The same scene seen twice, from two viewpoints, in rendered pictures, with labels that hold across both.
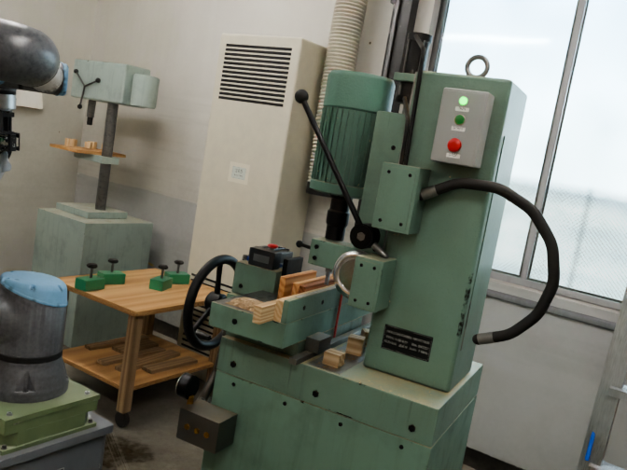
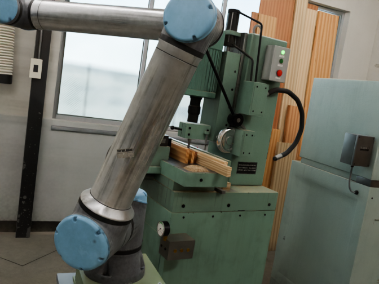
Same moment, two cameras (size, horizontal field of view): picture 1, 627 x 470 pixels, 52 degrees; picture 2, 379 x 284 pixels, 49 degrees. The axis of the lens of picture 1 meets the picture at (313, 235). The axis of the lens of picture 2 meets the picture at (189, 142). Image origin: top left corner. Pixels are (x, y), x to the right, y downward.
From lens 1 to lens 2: 1.70 m
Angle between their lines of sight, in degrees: 57
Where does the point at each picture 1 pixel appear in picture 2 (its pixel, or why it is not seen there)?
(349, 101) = (217, 45)
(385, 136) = (231, 65)
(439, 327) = (260, 157)
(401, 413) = (265, 199)
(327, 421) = (233, 216)
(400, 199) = (261, 100)
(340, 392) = (239, 200)
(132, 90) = not seen: outside the picture
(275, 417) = (207, 225)
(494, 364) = not seen: hidden behind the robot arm
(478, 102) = (287, 53)
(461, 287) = (268, 137)
